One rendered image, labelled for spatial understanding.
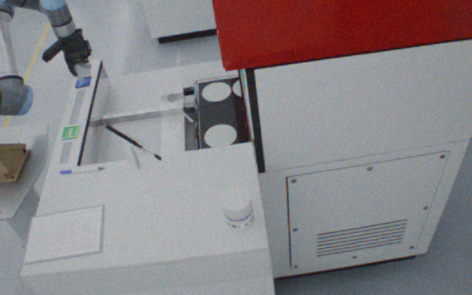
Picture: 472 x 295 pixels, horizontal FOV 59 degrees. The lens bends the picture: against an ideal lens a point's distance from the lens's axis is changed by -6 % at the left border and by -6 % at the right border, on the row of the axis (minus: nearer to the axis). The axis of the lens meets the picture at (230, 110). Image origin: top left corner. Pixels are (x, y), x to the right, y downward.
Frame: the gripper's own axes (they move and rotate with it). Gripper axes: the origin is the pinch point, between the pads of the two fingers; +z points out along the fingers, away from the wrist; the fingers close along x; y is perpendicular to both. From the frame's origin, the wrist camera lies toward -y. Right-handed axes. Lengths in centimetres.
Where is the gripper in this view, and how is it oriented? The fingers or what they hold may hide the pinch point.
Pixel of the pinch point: (79, 78)
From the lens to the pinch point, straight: 167.6
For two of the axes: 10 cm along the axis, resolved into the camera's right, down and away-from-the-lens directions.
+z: 1.2, 7.3, 6.8
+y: 9.9, -1.5, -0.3
